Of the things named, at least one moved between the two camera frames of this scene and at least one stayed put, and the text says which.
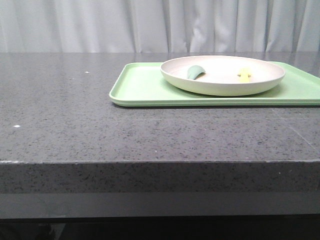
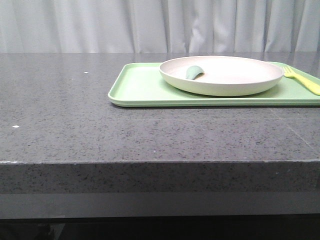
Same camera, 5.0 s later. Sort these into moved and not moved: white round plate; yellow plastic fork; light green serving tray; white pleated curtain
Moved: yellow plastic fork
Not moved: white pleated curtain; white round plate; light green serving tray
